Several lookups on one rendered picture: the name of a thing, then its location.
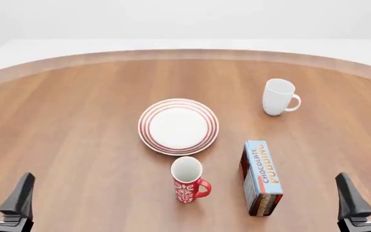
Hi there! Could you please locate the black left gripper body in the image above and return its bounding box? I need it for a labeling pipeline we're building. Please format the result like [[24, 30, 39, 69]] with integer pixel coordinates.
[[0, 213, 34, 232]]

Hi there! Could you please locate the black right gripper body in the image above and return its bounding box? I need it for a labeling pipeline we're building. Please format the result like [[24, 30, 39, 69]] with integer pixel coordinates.
[[336, 216, 371, 232]]

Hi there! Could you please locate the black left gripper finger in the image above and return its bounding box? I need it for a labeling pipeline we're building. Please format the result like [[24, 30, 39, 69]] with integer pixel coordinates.
[[0, 171, 36, 221]]

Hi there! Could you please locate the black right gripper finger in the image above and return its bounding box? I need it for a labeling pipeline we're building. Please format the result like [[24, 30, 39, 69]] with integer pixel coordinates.
[[335, 172, 371, 221]]

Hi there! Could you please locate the white mug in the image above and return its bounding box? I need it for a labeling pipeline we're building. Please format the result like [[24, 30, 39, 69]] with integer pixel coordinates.
[[262, 77, 302, 117]]

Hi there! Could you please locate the red patterned mug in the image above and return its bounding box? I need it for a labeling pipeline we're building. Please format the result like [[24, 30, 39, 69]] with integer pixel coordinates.
[[170, 155, 212, 204]]

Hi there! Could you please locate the white plate with red rings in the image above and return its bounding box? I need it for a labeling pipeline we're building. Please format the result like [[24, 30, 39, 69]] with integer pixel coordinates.
[[137, 98, 220, 157]]

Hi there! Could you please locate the chocolate pudding box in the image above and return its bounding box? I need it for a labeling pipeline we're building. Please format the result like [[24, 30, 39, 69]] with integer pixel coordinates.
[[239, 139, 283, 217]]

